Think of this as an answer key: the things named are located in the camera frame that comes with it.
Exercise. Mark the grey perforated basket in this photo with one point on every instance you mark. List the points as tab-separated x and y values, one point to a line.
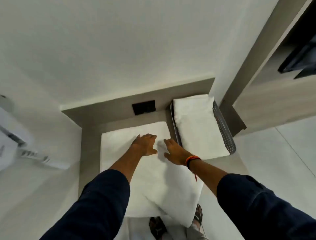
226	131

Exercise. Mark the person's light trousers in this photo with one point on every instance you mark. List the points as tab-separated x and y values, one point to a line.
177	233

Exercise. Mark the dark object on shelf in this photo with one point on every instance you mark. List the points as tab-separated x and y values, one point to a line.
301	61

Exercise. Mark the dark sandal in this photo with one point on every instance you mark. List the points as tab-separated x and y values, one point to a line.
156	227
198	214

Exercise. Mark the wooden shelf unit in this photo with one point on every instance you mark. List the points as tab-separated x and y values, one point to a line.
271	99

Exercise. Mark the person's left thumb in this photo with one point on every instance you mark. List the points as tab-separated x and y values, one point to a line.
151	151

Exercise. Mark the person's left hand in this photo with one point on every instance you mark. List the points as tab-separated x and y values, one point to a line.
143	145

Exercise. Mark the large white towel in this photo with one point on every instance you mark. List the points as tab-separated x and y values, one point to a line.
160	188

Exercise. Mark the person's right forearm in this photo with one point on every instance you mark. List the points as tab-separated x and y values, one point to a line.
246	200

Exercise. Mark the person's right thumb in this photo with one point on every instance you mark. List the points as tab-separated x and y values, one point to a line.
167	155

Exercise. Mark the person's left forearm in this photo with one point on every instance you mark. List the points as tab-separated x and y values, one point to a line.
98	202

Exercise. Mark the folded white towel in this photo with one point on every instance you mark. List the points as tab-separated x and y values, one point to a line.
197	126

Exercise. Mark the person's right hand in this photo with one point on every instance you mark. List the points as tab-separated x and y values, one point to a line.
178	154

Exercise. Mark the black wall socket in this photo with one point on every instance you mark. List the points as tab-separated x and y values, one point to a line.
144	107

